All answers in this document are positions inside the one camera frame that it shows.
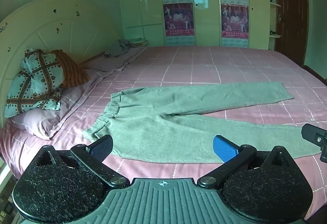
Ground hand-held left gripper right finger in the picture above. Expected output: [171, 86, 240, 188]
[197, 134, 295, 189]

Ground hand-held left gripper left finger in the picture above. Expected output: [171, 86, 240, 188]
[33, 134, 131, 188]

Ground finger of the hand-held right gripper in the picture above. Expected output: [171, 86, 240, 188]
[301, 123, 327, 161]

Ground green pants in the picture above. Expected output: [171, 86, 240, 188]
[82, 81, 324, 165]

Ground lilac pillow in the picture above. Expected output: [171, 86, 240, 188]
[10, 83, 90, 141]
[83, 46, 147, 72]

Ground orange striped pillow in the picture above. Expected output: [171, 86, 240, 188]
[51, 50, 92, 89]

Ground bed with pink checked sheet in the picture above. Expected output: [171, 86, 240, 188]
[0, 46, 327, 219]

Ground teal patterned pillow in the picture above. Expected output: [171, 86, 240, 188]
[4, 48, 66, 118]

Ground grey crumpled cloth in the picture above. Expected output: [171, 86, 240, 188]
[103, 39, 135, 58]

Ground pale folded cloth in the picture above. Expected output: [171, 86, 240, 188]
[128, 38, 150, 48]

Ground white headboard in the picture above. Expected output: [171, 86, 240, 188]
[0, 0, 123, 126]

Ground dark brown door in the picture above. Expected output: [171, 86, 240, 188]
[271, 0, 310, 67]

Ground white corner shelf unit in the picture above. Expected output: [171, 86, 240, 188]
[266, 0, 283, 38]

